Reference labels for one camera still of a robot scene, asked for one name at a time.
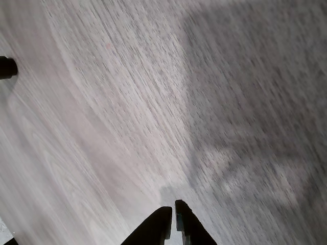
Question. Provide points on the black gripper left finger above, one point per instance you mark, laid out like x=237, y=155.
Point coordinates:
x=150, y=232

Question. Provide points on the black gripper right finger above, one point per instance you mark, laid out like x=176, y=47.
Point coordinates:
x=194, y=232

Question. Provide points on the blue capped black marker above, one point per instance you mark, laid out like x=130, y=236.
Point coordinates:
x=6, y=67

